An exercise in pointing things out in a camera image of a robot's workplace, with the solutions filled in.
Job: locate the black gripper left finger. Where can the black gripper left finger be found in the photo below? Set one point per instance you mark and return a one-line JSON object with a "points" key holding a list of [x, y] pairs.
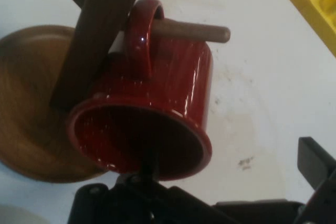
{"points": [[147, 203]]}

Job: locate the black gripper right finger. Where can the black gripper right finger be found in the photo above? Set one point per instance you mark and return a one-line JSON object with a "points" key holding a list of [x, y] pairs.
{"points": [[323, 179]]}

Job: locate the red ceramic mug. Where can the red ceramic mug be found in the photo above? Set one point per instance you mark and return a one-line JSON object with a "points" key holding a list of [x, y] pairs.
{"points": [[168, 77]]}

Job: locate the white and blue bowl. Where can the white and blue bowl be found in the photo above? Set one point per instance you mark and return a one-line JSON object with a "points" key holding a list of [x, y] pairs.
{"points": [[18, 216]]}

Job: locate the brown wooden mug tree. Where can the brown wooden mug tree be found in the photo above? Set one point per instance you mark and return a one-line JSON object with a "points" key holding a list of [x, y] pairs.
{"points": [[99, 37]]}

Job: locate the yellow toy block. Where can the yellow toy block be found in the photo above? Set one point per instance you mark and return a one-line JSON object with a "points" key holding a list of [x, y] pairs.
{"points": [[309, 1]]}

